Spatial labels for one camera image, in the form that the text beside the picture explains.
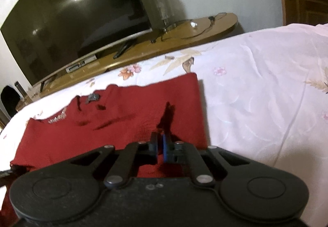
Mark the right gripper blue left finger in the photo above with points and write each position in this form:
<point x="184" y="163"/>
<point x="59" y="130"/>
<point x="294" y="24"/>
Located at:
<point x="133" y="156"/>

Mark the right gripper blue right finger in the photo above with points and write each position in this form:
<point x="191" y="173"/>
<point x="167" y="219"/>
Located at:
<point x="182" y="160"/>

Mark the red embellished knit sweater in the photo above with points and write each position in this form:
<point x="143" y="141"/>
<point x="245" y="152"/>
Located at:
<point x="120" y="116"/>

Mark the floral white bed sheet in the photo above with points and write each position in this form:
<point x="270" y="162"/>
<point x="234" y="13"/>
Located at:
<point x="264" y="96"/>

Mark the wooden TV stand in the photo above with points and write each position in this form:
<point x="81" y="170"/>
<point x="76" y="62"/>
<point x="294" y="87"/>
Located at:
<point x="147" y="46"/>

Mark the small white object on stand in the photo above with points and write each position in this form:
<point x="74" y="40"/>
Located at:
<point x="193" y="24"/>

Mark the grey remote in holder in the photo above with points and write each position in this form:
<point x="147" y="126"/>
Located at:
<point x="21" y="90"/>

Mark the black chair back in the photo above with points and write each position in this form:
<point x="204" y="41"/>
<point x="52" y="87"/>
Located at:
<point x="10" y="99"/>

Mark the clear glass vase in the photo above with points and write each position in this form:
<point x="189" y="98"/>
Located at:
<point x="166" y="14"/>

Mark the large black curved television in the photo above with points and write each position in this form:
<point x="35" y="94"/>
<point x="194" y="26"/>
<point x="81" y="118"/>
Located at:
<point x="44" y="36"/>

